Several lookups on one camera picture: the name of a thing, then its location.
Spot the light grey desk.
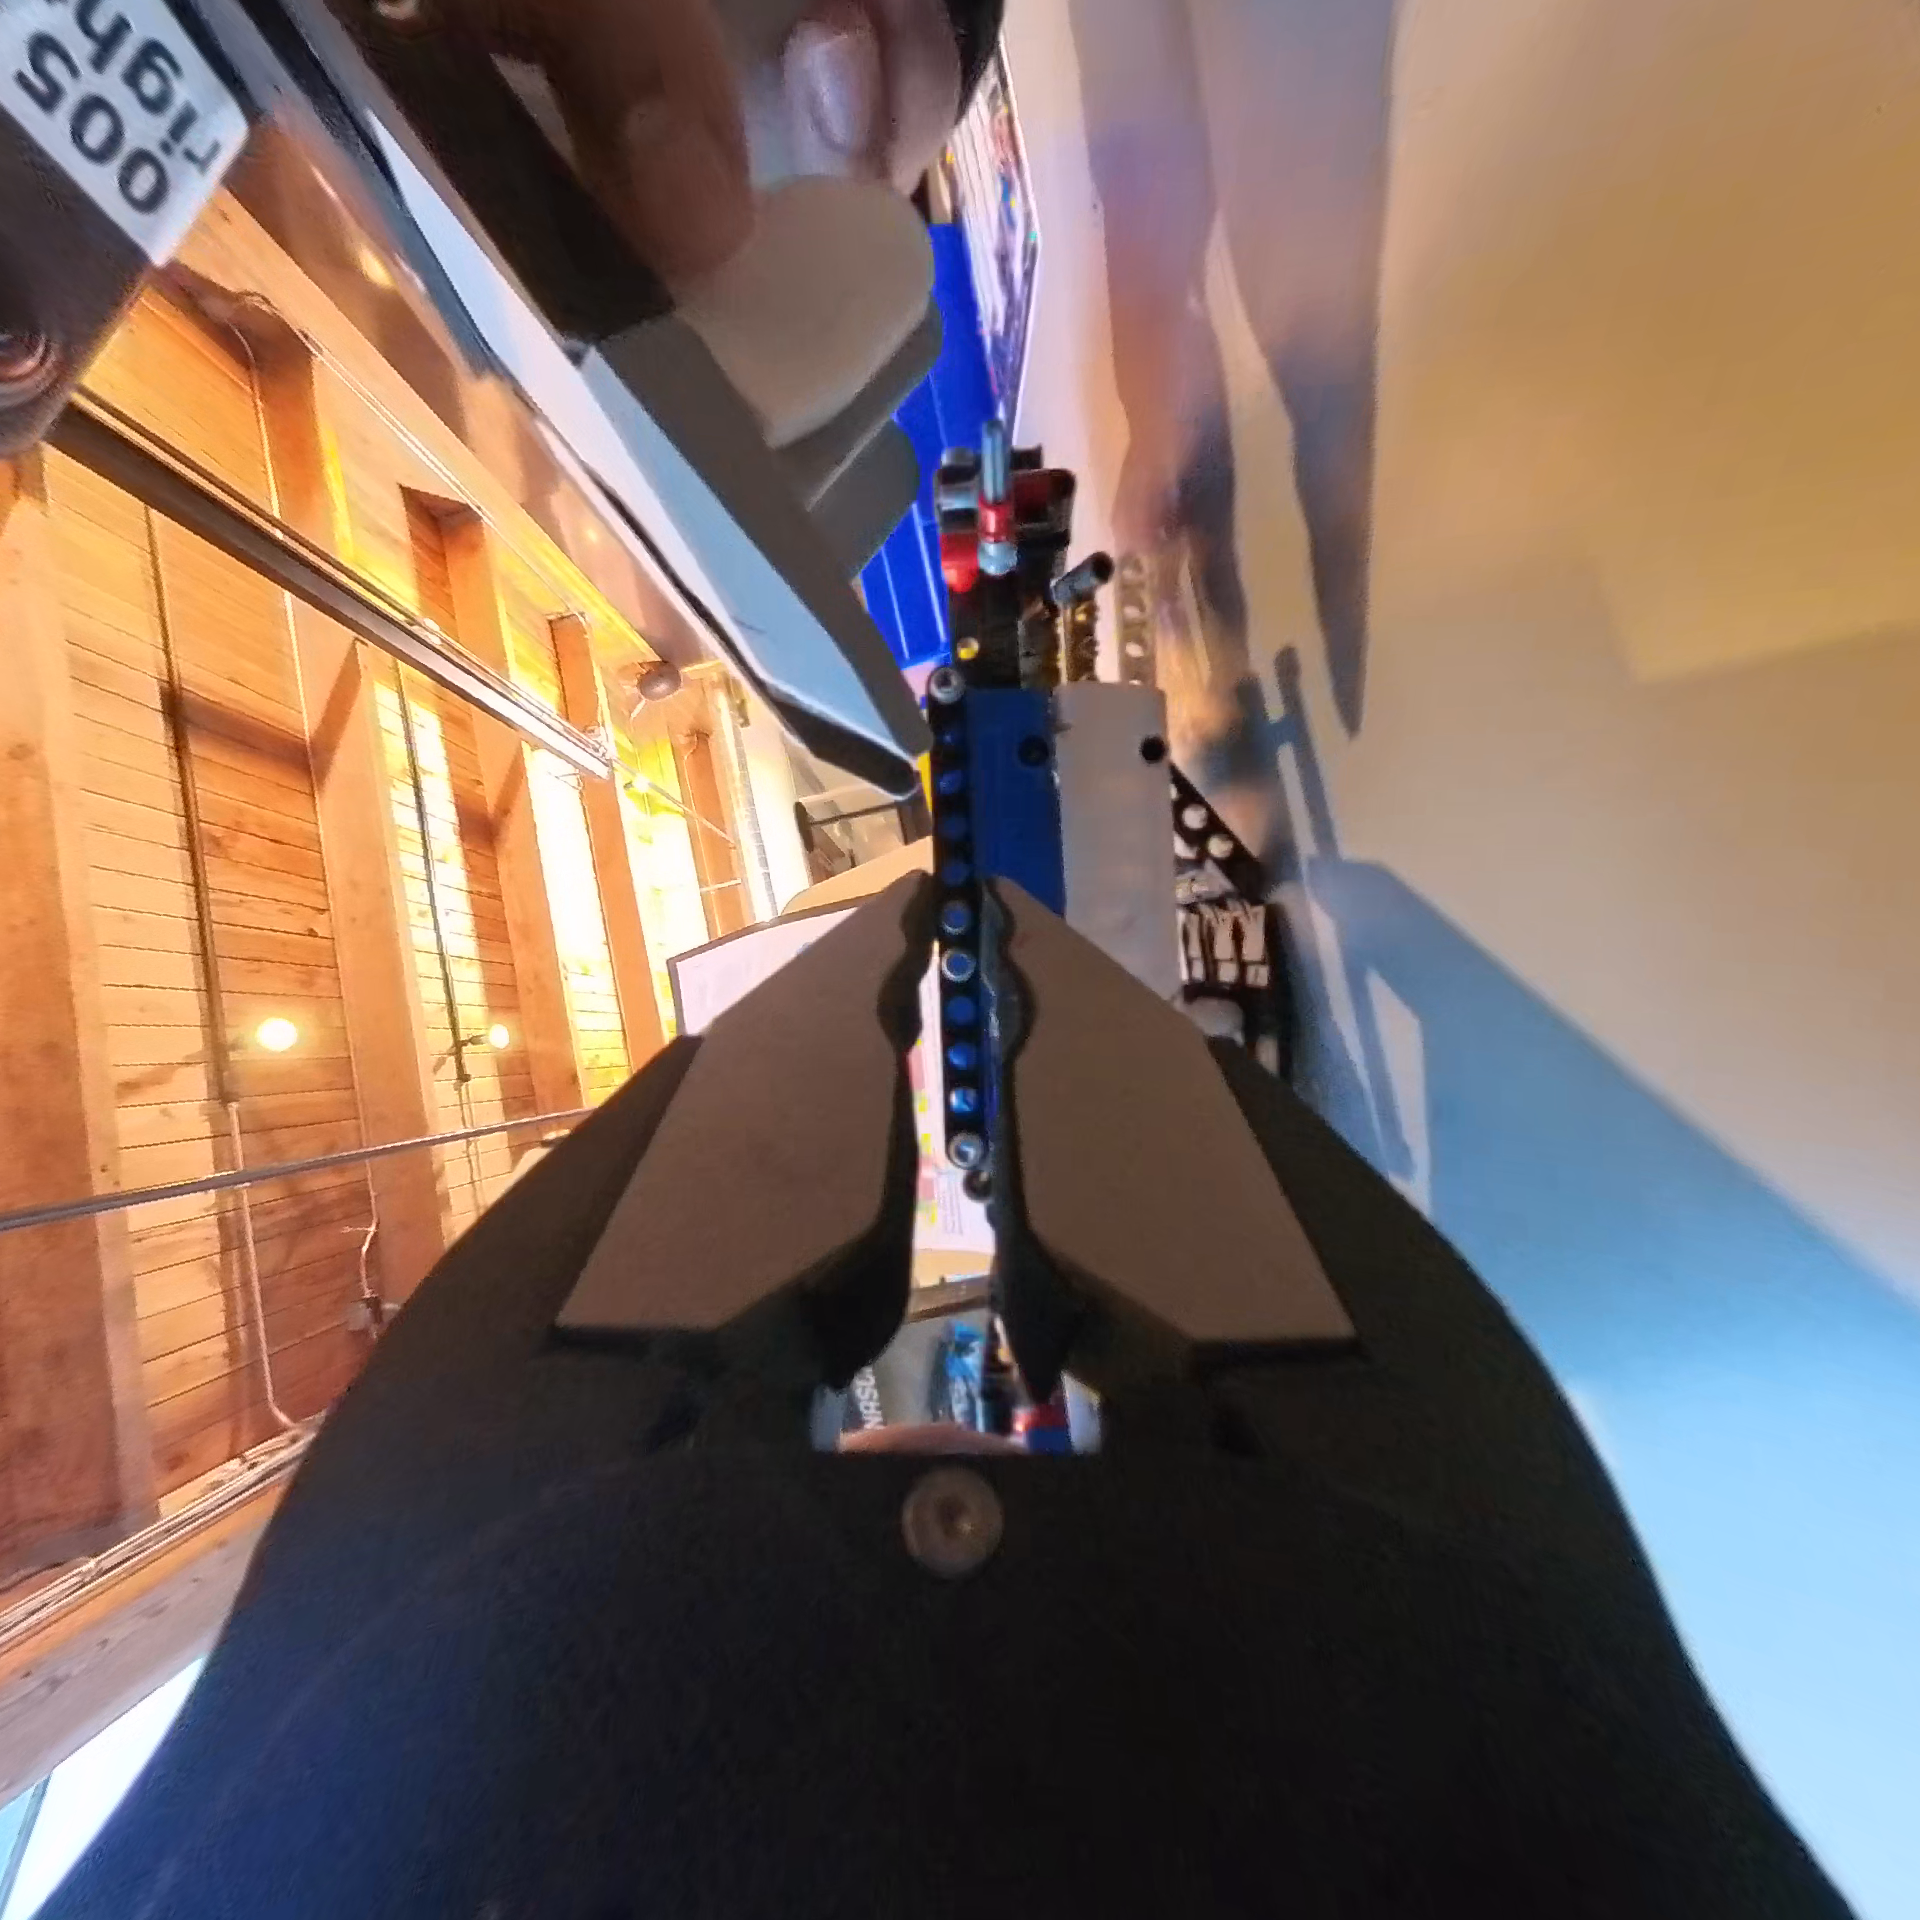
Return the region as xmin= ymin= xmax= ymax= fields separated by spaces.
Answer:
xmin=988 ymin=0 xmax=1920 ymax=1920

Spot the sticker sheet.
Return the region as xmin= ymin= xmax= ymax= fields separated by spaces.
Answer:
xmin=945 ymin=57 xmax=1045 ymax=425

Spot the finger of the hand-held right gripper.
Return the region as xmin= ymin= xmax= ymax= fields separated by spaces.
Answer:
xmin=574 ymin=320 xmax=932 ymax=799

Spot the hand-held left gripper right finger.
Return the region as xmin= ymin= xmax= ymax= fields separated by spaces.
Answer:
xmin=988 ymin=881 xmax=1363 ymax=1376

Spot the person's right hand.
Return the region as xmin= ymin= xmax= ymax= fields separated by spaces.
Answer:
xmin=492 ymin=0 xmax=1001 ymax=288

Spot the blue plastic bin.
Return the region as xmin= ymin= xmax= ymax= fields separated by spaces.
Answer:
xmin=857 ymin=225 xmax=1010 ymax=665

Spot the toy brick vehicle chassis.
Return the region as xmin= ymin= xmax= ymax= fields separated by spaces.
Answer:
xmin=932 ymin=421 xmax=1293 ymax=1082

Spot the black toy car box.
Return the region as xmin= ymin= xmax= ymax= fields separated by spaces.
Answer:
xmin=818 ymin=1305 xmax=1104 ymax=1453

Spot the black metal rail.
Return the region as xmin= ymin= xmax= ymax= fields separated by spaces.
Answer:
xmin=45 ymin=397 xmax=621 ymax=779

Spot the black holed toy beam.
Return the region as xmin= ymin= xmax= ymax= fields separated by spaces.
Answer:
xmin=922 ymin=665 xmax=1001 ymax=1201

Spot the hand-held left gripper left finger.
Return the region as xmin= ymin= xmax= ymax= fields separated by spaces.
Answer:
xmin=552 ymin=867 xmax=937 ymax=1392

